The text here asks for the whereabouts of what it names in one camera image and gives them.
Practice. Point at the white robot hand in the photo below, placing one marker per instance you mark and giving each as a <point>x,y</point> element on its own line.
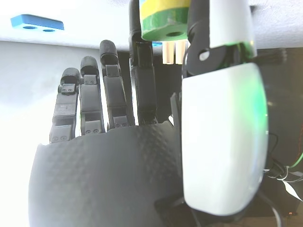
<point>106,177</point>

